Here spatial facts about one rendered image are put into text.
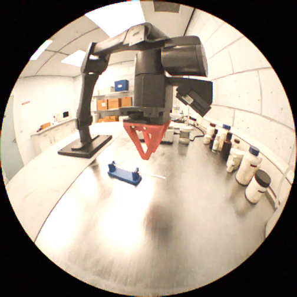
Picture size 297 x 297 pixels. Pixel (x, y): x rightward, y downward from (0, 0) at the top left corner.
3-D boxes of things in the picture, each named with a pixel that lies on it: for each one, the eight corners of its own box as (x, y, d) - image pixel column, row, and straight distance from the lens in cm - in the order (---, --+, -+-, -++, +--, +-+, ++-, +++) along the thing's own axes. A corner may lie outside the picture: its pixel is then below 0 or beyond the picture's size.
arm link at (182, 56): (210, 83, 21) (203, 36, 26) (201, 67, 13) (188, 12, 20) (157, 82, 25) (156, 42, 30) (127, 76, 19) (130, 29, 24)
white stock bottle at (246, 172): (232, 178, 38) (244, 145, 33) (238, 172, 43) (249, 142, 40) (245, 188, 37) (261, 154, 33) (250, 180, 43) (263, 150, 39)
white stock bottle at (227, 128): (223, 147, 62) (227, 124, 60) (230, 152, 57) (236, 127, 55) (213, 147, 58) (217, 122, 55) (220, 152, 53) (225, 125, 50)
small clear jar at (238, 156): (223, 164, 43) (228, 148, 41) (230, 161, 48) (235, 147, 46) (233, 172, 41) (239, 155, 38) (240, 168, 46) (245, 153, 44)
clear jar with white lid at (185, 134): (190, 145, 53) (191, 129, 51) (178, 143, 53) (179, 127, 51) (189, 141, 59) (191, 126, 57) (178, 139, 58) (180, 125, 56)
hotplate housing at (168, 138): (132, 140, 55) (132, 125, 53) (141, 133, 66) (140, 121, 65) (177, 144, 51) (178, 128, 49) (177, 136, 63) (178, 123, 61)
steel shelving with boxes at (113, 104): (91, 144, 336) (86, 82, 328) (97, 139, 367) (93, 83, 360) (136, 146, 276) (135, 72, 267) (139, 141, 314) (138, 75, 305)
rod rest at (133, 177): (106, 174, 32) (104, 164, 30) (114, 168, 34) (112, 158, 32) (136, 185, 27) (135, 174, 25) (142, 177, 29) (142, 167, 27)
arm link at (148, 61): (177, 84, 20) (177, 54, 23) (161, 76, 15) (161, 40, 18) (147, 86, 24) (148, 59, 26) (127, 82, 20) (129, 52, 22)
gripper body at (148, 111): (172, 115, 24) (173, 82, 24) (157, 121, 14) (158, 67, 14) (145, 112, 26) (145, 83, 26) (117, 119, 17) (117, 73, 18)
